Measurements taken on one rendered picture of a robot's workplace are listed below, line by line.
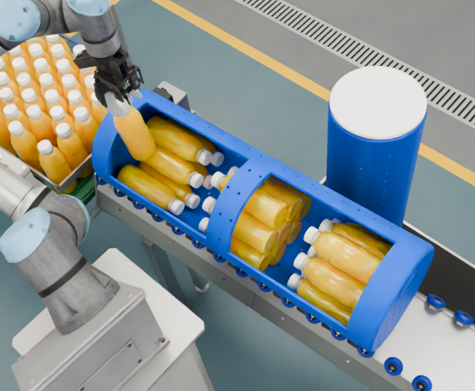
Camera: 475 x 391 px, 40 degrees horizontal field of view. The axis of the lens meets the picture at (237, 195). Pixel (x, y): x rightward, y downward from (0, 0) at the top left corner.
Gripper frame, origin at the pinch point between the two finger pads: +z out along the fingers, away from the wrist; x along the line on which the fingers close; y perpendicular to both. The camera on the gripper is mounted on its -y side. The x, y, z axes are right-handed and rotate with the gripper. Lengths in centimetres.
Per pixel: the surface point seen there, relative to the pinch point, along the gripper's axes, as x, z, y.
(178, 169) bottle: 5.0, 25.5, 8.4
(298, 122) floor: 109, 134, -28
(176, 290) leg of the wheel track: 0, 111, -8
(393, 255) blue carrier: 7, 12, 71
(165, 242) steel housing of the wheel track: -6.8, 48.0, 8.3
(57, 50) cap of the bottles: 18, 24, -53
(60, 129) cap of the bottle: -3.5, 24.3, -28.7
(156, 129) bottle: 9.4, 20.3, -2.2
